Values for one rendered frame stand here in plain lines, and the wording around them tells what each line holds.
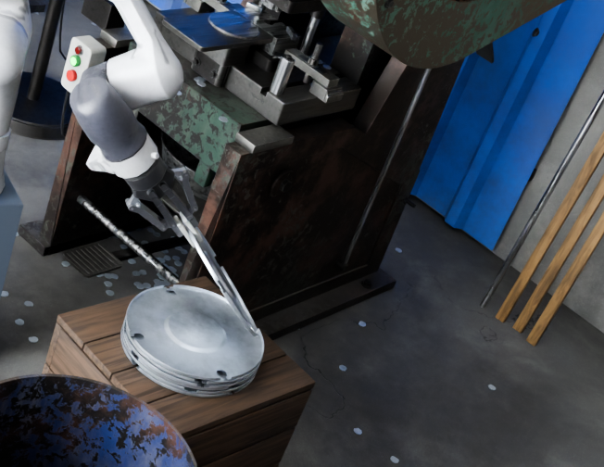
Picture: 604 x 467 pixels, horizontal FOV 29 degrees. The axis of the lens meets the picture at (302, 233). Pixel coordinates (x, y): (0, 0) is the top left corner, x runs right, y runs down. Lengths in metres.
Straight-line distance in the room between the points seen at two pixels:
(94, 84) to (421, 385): 1.55
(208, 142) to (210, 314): 0.47
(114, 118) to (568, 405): 1.88
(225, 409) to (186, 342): 0.16
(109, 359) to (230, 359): 0.24
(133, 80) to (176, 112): 0.77
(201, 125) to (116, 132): 0.77
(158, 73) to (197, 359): 0.61
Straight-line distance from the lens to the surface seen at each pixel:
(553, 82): 3.72
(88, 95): 1.96
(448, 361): 3.34
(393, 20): 2.33
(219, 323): 2.42
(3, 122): 2.42
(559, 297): 3.53
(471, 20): 2.60
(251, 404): 2.33
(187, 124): 2.76
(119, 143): 1.99
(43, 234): 3.15
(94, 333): 2.37
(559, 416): 3.37
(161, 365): 2.27
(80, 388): 2.07
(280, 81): 2.68
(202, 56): 2.78
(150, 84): 2.01
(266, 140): 2.62
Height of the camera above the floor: 1.81
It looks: 30 degrees down
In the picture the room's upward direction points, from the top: 22 degrees clockwise
